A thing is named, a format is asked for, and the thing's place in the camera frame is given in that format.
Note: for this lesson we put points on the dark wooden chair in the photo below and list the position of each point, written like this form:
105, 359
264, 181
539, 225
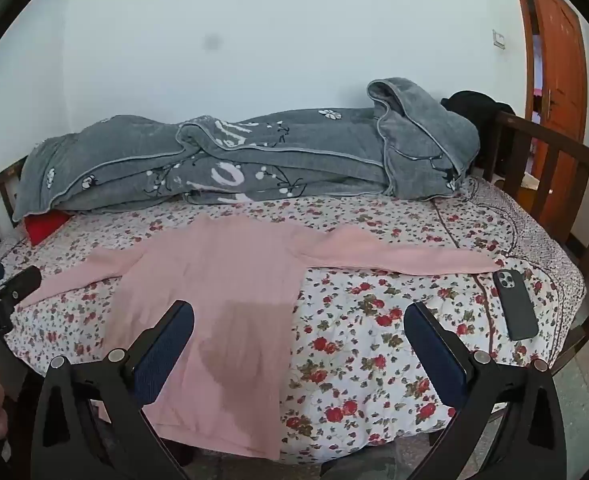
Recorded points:
544, 132

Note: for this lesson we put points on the black cloth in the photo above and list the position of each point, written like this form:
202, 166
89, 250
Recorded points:
474, 105

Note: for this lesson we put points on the white wall switch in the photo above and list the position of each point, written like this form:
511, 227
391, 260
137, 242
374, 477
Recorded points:
498, 39

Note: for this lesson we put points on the red pillow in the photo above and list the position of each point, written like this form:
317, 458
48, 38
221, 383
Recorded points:
44, 227

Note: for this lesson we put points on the orange wooden door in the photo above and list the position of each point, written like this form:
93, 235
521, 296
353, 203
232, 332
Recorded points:
559, 60

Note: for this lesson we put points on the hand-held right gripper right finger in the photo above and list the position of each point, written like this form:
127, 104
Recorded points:
434, 350

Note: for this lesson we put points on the pink knit sweater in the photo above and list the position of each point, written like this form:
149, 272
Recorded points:
214, 280

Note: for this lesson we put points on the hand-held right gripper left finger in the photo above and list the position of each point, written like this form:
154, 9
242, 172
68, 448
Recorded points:
167, 345

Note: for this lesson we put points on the black smartphone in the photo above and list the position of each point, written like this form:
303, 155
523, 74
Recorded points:
515, 305

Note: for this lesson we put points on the floral quilted bed sheet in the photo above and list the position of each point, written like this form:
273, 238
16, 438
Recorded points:
364, 320

